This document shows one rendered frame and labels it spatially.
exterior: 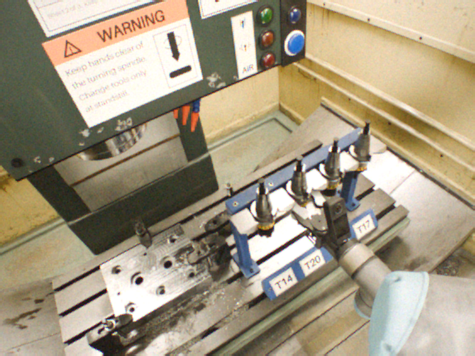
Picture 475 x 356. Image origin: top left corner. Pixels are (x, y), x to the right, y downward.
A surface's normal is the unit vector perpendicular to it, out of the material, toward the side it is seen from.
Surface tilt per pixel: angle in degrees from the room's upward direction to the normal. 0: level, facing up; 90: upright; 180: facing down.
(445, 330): 15
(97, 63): 90
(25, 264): 0
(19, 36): 90
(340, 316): 8
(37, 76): 90
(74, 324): 0
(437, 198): 24
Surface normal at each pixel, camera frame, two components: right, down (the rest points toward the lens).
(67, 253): -0.12, -0.68
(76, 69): 0.51, 0.58
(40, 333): 0.24, -0.80
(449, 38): -0.85, 0.45
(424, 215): -0.46, -0.43
